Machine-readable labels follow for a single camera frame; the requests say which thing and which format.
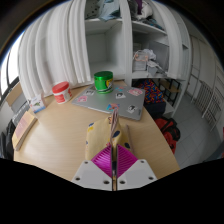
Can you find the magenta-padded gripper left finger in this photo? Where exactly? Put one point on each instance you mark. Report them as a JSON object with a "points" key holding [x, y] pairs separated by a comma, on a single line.
{"points": [[100, 173]]}

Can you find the black metal frame stool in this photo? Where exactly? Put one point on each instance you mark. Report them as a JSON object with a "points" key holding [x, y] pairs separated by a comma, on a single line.
{"points": [[172, 90]]}

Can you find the small white printed card box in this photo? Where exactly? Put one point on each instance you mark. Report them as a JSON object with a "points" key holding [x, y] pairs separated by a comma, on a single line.
{"points": [[37, 103]]}

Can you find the white curtain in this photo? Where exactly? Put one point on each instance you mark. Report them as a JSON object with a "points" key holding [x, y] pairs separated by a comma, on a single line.
{"points": [[53, 50]]}

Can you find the white ribbed radiator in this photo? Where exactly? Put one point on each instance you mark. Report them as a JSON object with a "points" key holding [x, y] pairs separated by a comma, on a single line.
{"points": [[20, 113]]}

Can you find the black bag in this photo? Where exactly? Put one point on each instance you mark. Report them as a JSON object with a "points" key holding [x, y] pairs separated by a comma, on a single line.
{"points": [[6, 141]]}

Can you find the yellow fish-print towel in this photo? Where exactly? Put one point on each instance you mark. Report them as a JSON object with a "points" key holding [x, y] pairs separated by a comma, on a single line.
{"points": [[100, 136]]}

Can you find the colourful patterned bag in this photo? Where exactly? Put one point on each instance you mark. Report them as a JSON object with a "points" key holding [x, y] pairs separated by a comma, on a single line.
{"points": [[151, 91]]}

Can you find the grey laptop with stickers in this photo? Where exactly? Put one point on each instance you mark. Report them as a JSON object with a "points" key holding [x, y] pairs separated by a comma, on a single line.
{"points": [[103, 103]]}

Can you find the red and black backpack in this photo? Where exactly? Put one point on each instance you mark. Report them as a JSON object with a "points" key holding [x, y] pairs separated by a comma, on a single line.
{"points": [[168, 131]]}

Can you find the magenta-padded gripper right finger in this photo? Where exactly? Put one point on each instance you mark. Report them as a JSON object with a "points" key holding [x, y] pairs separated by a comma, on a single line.
{"points": [[131, 173]]}

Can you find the white shelf unit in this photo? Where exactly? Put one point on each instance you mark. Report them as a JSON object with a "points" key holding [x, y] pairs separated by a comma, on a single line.
{"points": [[110, 46]]}

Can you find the brown cardboard box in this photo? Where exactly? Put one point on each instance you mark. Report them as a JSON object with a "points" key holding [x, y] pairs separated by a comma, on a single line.
{"points": [[14, 95]]}

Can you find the window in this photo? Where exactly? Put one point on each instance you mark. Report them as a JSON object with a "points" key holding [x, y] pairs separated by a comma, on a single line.
{"points": [[11, 70]]}

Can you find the white jar with red lid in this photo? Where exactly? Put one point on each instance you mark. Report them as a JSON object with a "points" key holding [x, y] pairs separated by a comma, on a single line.
{"points": [[62, 93]]}

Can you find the green round tin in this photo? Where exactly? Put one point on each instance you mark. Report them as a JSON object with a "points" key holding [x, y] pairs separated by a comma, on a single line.
{"points": [[103, 82]]}

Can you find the white wall radiator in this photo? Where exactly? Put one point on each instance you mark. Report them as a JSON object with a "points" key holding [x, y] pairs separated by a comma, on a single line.
{"points": [[208, 105]]}

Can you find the yellow and pink book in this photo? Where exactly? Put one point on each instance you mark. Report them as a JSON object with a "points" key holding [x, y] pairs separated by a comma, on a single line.
{"points": [[23, 128]]}

